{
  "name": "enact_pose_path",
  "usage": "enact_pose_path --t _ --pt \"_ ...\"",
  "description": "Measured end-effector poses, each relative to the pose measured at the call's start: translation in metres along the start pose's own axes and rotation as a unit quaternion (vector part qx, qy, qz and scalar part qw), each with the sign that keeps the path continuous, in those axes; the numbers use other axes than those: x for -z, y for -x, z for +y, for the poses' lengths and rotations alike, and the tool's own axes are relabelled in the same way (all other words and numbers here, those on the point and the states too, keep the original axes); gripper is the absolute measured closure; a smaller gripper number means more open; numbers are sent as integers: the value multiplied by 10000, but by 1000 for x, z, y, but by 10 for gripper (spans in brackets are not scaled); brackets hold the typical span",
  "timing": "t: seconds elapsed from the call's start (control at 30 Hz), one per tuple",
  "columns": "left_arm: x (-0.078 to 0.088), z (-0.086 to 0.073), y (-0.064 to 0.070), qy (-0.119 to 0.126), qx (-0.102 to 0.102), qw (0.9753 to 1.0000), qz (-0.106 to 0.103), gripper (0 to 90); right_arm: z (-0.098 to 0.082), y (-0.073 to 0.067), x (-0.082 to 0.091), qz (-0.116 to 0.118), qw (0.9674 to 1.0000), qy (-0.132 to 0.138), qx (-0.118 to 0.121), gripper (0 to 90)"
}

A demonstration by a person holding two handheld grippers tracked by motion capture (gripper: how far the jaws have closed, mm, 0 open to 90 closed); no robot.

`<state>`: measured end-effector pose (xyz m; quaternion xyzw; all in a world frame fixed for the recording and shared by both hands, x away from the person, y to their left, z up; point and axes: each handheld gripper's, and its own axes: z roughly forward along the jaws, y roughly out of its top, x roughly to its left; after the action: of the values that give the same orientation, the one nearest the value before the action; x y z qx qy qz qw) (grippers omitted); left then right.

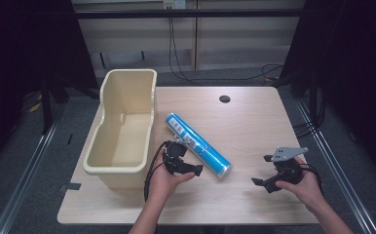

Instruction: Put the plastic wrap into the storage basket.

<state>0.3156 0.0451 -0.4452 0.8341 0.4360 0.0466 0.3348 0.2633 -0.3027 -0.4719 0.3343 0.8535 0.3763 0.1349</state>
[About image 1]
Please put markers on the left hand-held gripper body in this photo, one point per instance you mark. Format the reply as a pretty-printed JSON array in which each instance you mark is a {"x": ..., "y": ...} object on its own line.
[{"x": 175, "y": 150}]

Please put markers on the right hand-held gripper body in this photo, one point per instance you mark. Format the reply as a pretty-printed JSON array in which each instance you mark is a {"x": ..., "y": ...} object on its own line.
[{"x": 288, "y": 170}]

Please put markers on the blue cylindrical tube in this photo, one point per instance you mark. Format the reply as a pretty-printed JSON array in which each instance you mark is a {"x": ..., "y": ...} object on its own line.
[{"x": 205, "y": 152}]

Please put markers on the cream plastic bin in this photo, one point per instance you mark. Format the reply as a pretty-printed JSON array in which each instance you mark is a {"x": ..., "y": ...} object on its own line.
[{"x": 124, "y": 139}]

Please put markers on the person's right hand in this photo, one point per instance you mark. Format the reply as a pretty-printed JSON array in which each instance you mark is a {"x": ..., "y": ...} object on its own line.
[{"x": 306, "y": 188}]

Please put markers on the person's left hand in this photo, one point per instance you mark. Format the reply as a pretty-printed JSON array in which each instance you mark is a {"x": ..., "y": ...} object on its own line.
[{"x": 163, "y": 182}]

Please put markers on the black tape piece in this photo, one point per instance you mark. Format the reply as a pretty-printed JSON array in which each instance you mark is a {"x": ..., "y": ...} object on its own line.
[{"x": 69, "y": 187}]

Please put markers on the black curtain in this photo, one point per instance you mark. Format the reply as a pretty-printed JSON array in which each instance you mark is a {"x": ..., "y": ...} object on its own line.
[
  {"x": 351, "y": 65},
  {"x": 23, "y": 48}
]

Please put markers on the black metal stand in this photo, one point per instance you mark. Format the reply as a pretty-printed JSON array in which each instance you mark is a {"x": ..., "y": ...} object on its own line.
[{"x": 46, "y": 107}]

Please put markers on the black horizontal bar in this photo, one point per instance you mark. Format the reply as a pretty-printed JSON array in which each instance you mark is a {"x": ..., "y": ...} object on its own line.
[{"x": 189, "y": 13}]

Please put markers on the metal floor rail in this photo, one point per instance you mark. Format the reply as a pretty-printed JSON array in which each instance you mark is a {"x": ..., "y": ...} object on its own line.
[
  {"x": 335, "y": 169},
  {"x": 27, "y": 172}
]

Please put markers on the white wall outlet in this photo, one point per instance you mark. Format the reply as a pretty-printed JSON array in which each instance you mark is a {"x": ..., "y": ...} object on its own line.
[{"x": 174, "y": 4}]

